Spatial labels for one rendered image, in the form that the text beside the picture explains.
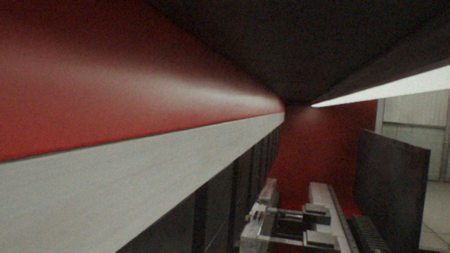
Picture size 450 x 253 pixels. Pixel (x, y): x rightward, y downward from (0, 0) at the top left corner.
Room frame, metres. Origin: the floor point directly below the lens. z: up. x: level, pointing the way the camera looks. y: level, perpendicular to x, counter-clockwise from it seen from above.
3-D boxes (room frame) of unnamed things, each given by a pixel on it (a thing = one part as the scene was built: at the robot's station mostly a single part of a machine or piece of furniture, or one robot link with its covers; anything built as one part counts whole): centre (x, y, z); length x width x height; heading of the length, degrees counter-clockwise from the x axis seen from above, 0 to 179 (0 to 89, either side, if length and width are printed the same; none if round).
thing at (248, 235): (1.36, -0.16, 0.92); 0.39 x 0.06 x 0.10; 168
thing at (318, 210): (1.39, -0.33, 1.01); 0.26 x 0.12 x 0.05; 78
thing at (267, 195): (1.95, -0.28, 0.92); 0.50 x 0.06 x 0.10; 168
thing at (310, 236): (1.06, -0.26, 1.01); 0.26 x 0.12 x 0.05; 78
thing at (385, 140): (1.54, -0.72, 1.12); 1.13 x 0.02 x 0.44; 168
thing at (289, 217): (1.78, -0.63, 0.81); 0.64 x 0.08 x 0.14; 78
